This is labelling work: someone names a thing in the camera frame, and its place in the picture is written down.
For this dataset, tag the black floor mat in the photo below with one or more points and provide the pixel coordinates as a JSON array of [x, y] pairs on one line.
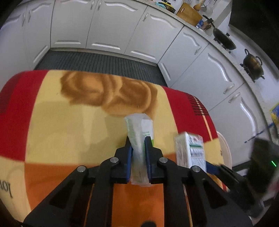
[[99, 63]]

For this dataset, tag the bronze stock pot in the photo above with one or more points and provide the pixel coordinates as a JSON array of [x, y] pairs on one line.
[[253, 66]]

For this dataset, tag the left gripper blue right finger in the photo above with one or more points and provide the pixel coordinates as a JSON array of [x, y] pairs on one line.
[[148, 144]]

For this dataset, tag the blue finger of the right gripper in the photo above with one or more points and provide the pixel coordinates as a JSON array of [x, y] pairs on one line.
[[212, 169]]

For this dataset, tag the white green carton box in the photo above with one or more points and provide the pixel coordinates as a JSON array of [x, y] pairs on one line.
[[189, 150]]

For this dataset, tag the yellow oil bottle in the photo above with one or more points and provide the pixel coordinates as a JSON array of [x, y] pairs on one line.
[[274, 113]]

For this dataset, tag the colourful patterned table blanket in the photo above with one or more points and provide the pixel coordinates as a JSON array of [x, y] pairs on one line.
[[54, 121]]

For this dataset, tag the wooden spatula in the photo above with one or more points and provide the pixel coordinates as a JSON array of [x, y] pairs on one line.
[[198, 6]]

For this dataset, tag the black yellow casserole pot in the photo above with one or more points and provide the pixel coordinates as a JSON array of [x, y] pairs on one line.
[[166, 5]]

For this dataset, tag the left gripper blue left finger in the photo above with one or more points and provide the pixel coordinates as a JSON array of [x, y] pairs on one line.
[[129, 158]]

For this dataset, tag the black wok with lid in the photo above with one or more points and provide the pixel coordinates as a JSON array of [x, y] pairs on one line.
[[220, 37]]

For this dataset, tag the wooden cutting board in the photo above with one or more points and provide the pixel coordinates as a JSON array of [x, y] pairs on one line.
[[189, 14]]

